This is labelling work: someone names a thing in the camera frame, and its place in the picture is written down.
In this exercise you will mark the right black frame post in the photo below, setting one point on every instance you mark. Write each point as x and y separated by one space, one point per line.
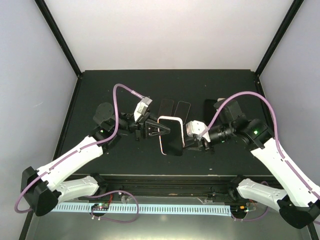
282 29

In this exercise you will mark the right controller board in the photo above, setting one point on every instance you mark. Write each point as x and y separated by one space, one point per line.
239 209

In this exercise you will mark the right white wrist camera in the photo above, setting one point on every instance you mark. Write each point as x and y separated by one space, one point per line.
198 129

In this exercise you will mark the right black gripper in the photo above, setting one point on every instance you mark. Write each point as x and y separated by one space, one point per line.
207 145

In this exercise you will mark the black frame post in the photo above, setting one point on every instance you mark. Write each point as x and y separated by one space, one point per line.
282 29
48 17

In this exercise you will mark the black phone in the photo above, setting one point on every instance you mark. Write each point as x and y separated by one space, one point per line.
166 107

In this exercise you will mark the controller board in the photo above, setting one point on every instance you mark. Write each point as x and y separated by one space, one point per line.
239 209
100 207

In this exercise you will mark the left controller board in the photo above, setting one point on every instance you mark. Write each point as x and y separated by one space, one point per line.
100 207

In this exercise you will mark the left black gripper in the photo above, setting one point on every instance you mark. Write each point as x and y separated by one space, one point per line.
139 127

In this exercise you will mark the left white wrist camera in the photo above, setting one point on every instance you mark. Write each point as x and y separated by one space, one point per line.
141 108

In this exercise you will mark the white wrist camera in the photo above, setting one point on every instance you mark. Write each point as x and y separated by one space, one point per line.
141 108
198 129

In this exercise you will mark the black phone case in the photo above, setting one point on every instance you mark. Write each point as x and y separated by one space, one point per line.
209 110

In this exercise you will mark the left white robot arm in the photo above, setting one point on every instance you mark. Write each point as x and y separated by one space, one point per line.
47 186

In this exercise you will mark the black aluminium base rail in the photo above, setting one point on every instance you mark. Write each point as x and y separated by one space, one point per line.
219 188

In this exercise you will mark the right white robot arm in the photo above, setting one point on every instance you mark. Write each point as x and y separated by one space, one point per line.
297 201

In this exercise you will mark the light blue slotted cable duct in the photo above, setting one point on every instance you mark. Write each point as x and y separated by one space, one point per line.
153 209

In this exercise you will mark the left black frame post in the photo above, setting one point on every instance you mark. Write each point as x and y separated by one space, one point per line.
48 17

